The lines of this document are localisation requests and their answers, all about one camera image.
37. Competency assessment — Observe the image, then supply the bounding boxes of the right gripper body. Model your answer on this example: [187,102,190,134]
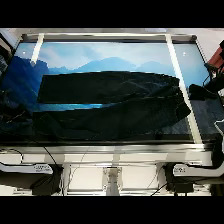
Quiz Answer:
[188,83,218,102]

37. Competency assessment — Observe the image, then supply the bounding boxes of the black pants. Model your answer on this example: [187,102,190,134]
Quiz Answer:
[32,70,192,141]

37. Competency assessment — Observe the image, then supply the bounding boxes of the black cable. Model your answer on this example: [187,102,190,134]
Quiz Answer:
[149,181,169,196]
[33,139,59,167]

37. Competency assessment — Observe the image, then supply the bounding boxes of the silver frame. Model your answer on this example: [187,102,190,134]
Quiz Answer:
[0,31,224,196]

